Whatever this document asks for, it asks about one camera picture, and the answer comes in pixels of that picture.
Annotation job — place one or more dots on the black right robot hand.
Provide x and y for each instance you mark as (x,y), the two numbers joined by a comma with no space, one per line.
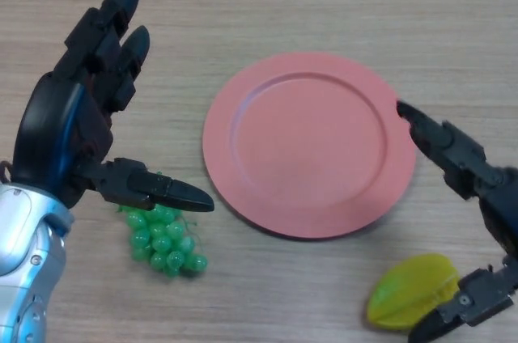
(498,205)

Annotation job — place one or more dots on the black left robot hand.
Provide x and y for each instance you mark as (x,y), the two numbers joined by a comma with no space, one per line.
(48,128)

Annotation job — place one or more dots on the yellow starfruit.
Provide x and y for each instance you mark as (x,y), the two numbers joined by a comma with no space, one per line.
(413,290)

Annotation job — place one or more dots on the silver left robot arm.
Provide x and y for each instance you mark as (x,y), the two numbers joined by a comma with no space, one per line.
(20,238)

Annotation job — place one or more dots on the pink round plate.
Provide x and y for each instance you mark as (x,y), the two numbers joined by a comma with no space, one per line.
(307,145)

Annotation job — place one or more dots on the green grape bunch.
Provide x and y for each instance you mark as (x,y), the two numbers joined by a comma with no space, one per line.
(162,238)

